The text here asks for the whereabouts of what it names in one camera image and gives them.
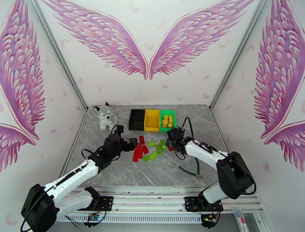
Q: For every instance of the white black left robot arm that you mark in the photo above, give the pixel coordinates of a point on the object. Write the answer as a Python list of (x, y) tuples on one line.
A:
[(71, 177)]

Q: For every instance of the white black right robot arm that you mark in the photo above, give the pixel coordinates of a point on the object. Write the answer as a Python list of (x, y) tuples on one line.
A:
[(205, 152)]

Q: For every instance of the green plastic bin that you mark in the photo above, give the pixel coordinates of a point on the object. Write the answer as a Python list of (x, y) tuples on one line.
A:
[(175, 124)]

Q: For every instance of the black plastic bin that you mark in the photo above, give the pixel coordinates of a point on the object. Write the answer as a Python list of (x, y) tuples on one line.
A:
[(137, 119)]

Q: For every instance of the yellow plastic bin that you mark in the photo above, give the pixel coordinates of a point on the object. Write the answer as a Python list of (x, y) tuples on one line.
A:
[(152, 119)]

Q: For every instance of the grey white husky plush toy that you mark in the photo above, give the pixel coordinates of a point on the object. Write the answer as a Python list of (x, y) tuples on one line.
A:
[(106, 116)]

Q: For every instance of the small green circuit board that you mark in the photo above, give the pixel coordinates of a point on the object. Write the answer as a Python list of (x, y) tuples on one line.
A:
[(93, 217), (208, 217)]

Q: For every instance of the black tweezers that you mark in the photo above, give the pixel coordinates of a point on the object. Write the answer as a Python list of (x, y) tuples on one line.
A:
[(72, 220)]

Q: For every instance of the clear labelled box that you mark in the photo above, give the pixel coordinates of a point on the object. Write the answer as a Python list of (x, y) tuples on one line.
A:
[(239, 215)]

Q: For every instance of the aluminium table edge rail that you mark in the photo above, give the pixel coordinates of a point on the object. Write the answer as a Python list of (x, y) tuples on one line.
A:
[(218, 125), (73, 144)]

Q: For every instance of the aluminium mounting rail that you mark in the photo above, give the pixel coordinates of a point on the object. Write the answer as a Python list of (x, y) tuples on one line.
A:
[(147, 198)]

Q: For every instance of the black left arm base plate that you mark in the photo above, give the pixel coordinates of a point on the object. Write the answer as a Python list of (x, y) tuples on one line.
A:
[(106, 202)]

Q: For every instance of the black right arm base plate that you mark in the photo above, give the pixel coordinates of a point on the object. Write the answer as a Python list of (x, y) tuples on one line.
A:
[(190, 204)]

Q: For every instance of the black board mounting bracket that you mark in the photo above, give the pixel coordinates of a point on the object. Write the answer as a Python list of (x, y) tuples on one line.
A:
[(91, 224), (209, 225)]

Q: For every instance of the aluminium corner post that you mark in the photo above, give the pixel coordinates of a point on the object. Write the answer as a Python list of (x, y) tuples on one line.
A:
[(239, 54), (59, 54)]

